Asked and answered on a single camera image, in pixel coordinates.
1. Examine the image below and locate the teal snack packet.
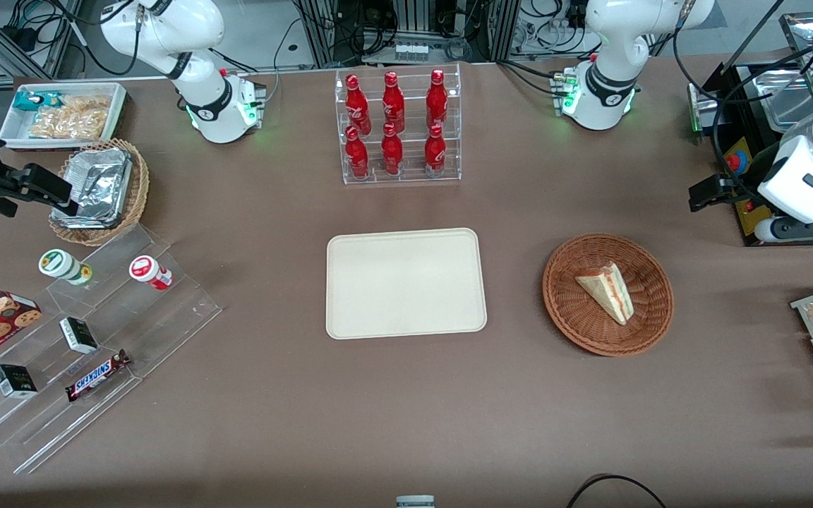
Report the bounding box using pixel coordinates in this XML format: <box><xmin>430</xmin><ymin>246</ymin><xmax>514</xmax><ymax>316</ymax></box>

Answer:
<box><xmin>13</xmin><ymin>91</ymin><xmax>63</xmax><ymax>113</ymax></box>

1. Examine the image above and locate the green lid white cup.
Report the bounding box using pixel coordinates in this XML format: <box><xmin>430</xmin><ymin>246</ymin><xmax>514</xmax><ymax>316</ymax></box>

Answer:
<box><xmin>38</xmin><ymin>248</ymin><xmax>94</xmax><ymax>286</ymax></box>

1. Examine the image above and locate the aluminium foil container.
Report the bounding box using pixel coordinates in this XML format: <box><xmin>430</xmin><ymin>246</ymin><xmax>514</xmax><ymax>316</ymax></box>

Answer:
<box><xmin>51</xmin><ymin>147</ymin><xmax>133</xmax><ymax>229</ymax></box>

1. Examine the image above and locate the beige plastic tray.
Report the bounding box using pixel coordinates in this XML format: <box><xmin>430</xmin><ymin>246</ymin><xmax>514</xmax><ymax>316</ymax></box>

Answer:
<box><xmin>326</xmin><ymin>227</ymin><xmax>488</xmax><ymax>340</ymax></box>

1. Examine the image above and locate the red lid white cup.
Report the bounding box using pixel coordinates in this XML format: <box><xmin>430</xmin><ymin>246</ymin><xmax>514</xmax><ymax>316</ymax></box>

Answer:
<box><xmin>128</xmin><ymin>255</ymin><xmax>174</xmax><ymax>291</ymax></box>

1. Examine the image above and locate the clear bag of chips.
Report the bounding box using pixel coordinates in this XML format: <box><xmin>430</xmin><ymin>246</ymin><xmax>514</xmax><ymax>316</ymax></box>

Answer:
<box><xmin>28</xmin><ymin>95</ymin><xmax>112</xmax><ymax>140</ymax></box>

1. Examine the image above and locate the small black carton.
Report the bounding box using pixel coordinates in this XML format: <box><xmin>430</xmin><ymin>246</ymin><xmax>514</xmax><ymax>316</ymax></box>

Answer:
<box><xmin>0</xmin><ymin>363</ymin><xmax>39</xmax><ymax>399</ymax></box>
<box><xmin>59</xmin><ymin>316</ymin><xmax>100</xmax><ymax>355</ymax></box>

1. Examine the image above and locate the snickers chocolate bar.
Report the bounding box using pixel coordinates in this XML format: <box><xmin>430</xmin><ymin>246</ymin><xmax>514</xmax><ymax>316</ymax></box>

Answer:
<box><xmin>65</xmin><ymin>349</ymin><xmax>132</xmax><ymax>404</ymax></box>

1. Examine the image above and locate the clear acrylic stepped display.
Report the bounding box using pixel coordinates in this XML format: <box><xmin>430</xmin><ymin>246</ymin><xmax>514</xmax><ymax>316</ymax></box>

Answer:
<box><xmin>0</xmin><ymin>224</ymin><xmax>223</xmax><ymax>476</ymax></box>

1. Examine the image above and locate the black cable loop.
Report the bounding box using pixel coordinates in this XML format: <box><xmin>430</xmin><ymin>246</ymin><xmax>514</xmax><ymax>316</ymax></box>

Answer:
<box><xmin>565</xmin><ymin>474</ymin><xmax>669</xmax><ymax>508</ymax></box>

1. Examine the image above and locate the small tan wicker basket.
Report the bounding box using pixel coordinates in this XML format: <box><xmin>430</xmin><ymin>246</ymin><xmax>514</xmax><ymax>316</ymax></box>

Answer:
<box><xmin>48</xmin><ymin>138</ymin><xmax>150</xmax><ymax>247</ymax></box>

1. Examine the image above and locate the black food warmer cabinet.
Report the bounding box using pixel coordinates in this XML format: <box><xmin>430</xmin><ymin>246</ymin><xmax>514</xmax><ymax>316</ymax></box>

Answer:
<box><xmin>687</xmin><ymin>11</ymin><xmax>813</xmax><ymax>247</ymax></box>

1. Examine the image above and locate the clear acrylic bottle rack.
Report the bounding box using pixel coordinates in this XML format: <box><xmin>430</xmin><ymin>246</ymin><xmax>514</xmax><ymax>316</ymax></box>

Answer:
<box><xmin>335</xmin><ymin>63</ymin><xmax>462</xmax><ymax>186</ymax></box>

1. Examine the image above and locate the triangular sandwich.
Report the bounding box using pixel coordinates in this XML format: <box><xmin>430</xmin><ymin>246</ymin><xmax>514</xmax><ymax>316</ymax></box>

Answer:
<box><xmin>574</xmin><ymin>262</ymin><xmax>634</xmax><ymax>326</ymax></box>

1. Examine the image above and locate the large brown wicker basket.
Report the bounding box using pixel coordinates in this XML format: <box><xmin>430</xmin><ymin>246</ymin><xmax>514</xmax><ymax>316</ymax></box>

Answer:
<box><xmin>543</xmin><ymin>234</ymin><xmax>674</xmax><ymax>357</ymax></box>

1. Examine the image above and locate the white rectangular snack bin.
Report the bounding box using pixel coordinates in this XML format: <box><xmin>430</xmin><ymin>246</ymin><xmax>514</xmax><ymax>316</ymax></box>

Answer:
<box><xmin>0</xmin><ymin>82</ymin><xmax>128</xmax><ymax>151</ymax></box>

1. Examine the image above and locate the red cola bottle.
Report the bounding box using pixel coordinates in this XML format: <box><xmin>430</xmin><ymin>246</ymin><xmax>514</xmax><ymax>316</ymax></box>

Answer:
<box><xmin>345</xmin><ymin>74</ymin><xmax>373</xmax><ymax>135</ymax></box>
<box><xmin>382</xmin><ymin>71</ymin><xmax>407</xmax><ymax>133</ymax></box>
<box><xmin>423</xmin><ymin>123</ymin><xmax>447</xmax><ymax>178</ymax></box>
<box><xmin>344</xmin><ymin>126</ymin><xmax>371</xmax><ymax>180</ymax></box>
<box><xmin>426</xmin><ymin>68</ymin><xmax>450</xmax><ymax>128</ymax></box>
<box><xmin>380</xmin><ymin>123</ymin><xmax>405</xmax><ymax>176</ymax></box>

